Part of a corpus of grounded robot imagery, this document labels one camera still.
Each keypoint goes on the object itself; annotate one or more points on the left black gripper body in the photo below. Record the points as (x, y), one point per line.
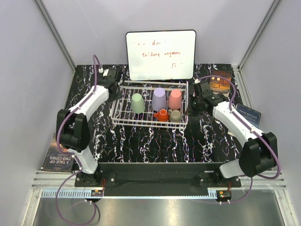
(117, 94)

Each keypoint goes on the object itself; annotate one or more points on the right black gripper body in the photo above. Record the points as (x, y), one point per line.
(197, 98)

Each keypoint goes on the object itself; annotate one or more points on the white wire dish rack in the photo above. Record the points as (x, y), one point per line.
(122, 114)

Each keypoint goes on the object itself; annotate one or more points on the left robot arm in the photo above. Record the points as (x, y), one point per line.
(72, 128)

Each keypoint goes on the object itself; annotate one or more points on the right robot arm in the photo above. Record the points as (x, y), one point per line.
(259, 152)

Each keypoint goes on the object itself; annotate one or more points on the orange cover book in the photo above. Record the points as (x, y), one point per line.
(218, 85)

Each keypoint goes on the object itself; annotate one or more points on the pink plastic cup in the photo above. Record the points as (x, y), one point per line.
(175, 99)

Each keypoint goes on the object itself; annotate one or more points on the beige ceramic mug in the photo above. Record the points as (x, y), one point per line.
(175, 116)

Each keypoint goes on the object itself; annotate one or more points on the green plastic cup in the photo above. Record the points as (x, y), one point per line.
(137, 103)

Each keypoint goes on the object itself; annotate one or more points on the white whiteboard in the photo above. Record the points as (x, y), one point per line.
(161, 55)

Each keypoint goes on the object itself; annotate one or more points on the purple plastic cup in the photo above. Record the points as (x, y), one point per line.
(159, 99)

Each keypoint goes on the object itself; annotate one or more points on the orange ceramic mug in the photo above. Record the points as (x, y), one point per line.
(162, 115)

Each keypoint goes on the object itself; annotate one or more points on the blue cover book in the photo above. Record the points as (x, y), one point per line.
(251, 115)

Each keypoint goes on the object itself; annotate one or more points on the black marble mat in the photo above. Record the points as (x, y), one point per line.
(205, 139)

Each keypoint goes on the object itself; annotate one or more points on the tale of two cities book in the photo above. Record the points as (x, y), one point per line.
(56, 161)

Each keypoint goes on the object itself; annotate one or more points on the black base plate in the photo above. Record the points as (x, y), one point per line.
(156, 180)

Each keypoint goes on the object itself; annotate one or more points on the white cable duct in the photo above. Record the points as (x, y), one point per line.
(72, 193)

